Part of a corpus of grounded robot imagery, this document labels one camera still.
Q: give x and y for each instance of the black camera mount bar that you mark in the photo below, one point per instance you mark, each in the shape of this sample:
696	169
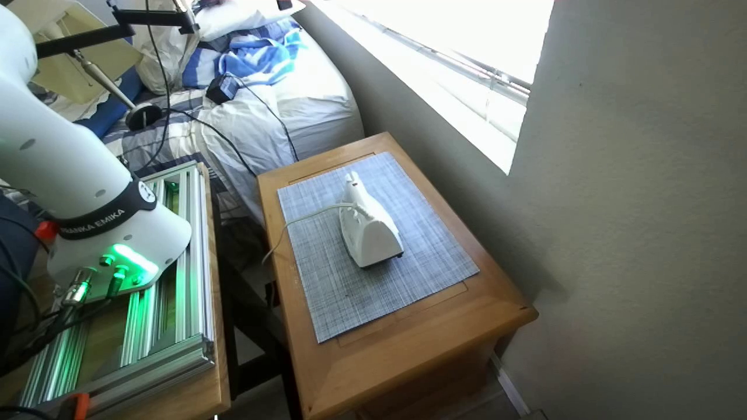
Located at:
84	39

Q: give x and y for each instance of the blue white striped cloth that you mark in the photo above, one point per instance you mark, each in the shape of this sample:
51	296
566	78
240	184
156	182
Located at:
252	54

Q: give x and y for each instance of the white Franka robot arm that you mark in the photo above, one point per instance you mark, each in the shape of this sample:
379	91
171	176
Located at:
71	167

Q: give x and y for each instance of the orange clamp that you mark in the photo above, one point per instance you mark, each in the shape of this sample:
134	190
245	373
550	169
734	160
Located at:
79	406

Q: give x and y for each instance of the wooden side table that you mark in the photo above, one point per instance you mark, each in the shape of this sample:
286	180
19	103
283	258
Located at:
405	365

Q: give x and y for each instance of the white clothes iron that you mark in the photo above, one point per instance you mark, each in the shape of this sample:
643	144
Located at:
371	229

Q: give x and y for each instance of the red knob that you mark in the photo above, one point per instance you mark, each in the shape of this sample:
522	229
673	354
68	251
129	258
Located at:
44	231

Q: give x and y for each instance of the window with white blinds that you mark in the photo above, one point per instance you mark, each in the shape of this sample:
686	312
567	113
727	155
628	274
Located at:
466	54

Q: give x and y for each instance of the yellow cushion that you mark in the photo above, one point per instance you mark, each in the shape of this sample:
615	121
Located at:
77	72

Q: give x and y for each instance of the black power adapter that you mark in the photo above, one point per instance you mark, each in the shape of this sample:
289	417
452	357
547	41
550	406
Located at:
221	88

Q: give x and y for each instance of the aluminium rail base frame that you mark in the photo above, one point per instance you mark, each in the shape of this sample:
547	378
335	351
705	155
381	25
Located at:
165	327

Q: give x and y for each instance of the grey grid ironing mat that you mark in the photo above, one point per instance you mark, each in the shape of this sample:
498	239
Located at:
351	295

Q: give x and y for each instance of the dark blue fabric object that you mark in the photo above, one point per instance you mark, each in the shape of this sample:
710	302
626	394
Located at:
15	264

